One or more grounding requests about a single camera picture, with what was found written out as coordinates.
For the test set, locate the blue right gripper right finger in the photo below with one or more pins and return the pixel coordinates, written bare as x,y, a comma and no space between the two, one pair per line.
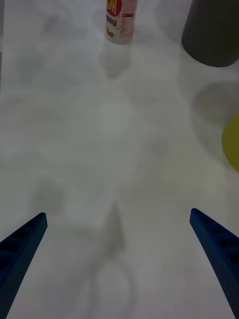
221,251

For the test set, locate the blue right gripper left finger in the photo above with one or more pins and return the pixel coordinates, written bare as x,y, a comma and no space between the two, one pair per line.
22,251

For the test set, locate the clear bottle with red label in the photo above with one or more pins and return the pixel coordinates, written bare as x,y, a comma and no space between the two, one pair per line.
122,22

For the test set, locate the yellow-green plastic waste bin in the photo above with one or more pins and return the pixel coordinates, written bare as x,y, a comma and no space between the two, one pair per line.
232,142

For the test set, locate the grey plastic waste bin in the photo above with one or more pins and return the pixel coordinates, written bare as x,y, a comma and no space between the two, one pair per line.
211,35

